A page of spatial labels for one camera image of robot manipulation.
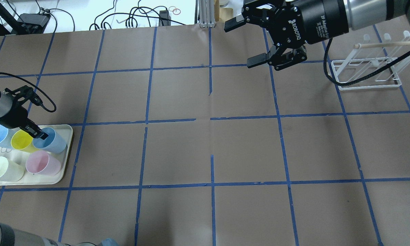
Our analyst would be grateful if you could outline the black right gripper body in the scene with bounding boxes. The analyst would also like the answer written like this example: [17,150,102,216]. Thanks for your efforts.
[263,0,349,71]

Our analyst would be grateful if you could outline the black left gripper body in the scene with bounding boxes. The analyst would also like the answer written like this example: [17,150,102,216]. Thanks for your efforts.
[0,86,35,131]

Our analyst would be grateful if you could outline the blue plastic cup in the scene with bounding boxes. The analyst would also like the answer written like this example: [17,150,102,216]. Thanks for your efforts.
[32,127,67,154]

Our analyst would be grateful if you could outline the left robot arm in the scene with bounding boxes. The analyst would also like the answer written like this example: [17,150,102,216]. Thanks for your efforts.
[0,85,57,246]

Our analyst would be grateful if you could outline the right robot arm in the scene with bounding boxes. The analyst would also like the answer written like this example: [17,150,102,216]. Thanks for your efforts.
[224,0,410,71]

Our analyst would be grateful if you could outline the yellow plastic cup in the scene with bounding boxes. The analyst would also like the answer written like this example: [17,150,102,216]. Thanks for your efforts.
[10,130,39,153]

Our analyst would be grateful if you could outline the light blue cup far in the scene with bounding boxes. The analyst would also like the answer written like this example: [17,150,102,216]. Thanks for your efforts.
[0,125,18,149]

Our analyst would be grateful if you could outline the pink plastic cup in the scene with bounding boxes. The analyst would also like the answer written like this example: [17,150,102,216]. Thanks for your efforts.
[25,150,62,176]

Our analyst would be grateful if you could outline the pale green plastic cup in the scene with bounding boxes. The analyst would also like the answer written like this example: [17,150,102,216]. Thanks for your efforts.
[0,156,25,182]

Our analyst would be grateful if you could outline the cream plastic tray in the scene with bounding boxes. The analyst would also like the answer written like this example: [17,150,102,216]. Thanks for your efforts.
[0,124,73,186]

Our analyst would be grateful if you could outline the black power strip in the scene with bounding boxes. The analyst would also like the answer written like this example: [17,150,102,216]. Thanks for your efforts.
[159,10,171,26]

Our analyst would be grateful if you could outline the aluminium frame post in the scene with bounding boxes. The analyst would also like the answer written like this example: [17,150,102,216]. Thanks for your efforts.
[197,0,217,28]

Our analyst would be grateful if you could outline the white wire cup rack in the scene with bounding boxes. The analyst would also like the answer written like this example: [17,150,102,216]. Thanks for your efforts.
[326,30,410,91]

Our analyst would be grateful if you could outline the tangled black cables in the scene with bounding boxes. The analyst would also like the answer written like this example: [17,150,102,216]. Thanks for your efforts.
[89,0,187,31]

